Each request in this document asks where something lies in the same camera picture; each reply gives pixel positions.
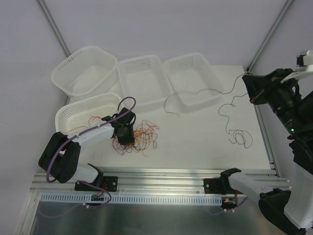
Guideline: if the red orange wire bundle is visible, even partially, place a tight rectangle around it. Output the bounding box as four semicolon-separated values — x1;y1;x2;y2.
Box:
111;119;160;157

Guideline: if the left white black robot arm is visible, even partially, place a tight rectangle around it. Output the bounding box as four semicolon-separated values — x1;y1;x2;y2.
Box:
38;108;136;190

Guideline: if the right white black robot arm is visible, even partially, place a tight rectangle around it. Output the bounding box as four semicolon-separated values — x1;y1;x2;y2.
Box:
219;69;313;235

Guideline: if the middle white perforated basket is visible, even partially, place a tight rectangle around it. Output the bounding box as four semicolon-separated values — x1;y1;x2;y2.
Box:
117;54;173;113

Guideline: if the front-left white perforated basket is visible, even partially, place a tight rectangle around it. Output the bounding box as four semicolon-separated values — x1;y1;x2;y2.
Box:
55;93;121;134

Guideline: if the deep white plastic tub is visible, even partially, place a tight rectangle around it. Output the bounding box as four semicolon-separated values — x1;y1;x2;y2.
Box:
51;46;118;97

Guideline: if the right white perforated basket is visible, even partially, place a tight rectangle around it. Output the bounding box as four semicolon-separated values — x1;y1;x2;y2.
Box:
163;52;224;113

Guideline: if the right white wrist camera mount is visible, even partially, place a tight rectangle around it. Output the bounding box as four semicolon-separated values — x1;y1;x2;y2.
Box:
281;50;313;83

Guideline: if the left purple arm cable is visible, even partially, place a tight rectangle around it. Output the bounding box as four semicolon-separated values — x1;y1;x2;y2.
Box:
45;96;137;184

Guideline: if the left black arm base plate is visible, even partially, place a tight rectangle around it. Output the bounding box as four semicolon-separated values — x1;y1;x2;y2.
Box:
74;176;118;192

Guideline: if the white slotted cable duct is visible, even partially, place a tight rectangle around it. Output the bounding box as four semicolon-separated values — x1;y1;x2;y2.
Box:
40;193;223;206

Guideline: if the aluminium mounting rail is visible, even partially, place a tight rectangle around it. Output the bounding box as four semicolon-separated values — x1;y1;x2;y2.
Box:
30;166;291;196

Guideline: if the right aluminium frame post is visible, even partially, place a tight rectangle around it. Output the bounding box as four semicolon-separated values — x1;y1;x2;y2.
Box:
246;0;295;73

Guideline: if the aluminium frame post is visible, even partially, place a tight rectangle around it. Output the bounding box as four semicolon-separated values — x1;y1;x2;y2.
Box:
36;0;71;57
246;0;295;73

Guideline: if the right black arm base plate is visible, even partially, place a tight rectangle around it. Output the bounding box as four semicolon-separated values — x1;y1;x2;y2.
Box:
203;178;236;195

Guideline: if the left aluminium frame post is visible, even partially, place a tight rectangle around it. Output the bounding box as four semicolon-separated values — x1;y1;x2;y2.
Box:
36;0;71;57

